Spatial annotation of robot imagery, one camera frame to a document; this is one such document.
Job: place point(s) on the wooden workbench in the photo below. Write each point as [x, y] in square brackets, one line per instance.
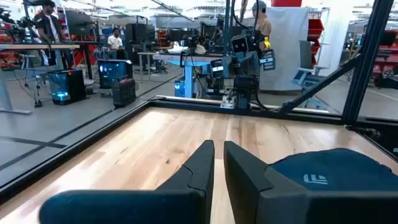
[31, 46]

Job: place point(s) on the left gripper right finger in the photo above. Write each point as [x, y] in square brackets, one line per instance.
[248, 193]

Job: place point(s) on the large black monitor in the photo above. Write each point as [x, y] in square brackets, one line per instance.
[79, 23]

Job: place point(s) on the black aluminium table frame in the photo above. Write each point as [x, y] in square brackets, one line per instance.
[367, 62]

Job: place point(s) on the red storage rack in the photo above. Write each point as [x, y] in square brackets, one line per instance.
[387, 59]

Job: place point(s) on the red bin shelf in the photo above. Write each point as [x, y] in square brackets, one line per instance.
[315, 28]

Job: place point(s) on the black ribbed box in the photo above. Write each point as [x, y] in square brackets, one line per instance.
[123, 91]

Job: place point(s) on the computer tower with blue light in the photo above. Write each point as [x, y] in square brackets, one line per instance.
[112, 71]
[71, 84]

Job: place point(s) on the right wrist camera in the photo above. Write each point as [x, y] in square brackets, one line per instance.
[239, 44]

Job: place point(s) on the navy blue backpack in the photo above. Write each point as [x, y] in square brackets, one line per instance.
[342, 168]

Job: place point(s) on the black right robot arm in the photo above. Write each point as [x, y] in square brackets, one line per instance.
[245, 88]

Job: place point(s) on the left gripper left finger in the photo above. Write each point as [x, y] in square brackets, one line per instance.
[186, 186]

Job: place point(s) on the table with blue leg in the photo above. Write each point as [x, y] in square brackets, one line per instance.
[188, 74]

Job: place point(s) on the person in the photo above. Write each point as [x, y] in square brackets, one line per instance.
[115, 42]
[49, 25]
[264, 26]

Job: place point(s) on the white curtain panel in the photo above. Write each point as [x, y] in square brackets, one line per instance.
[286, 46]

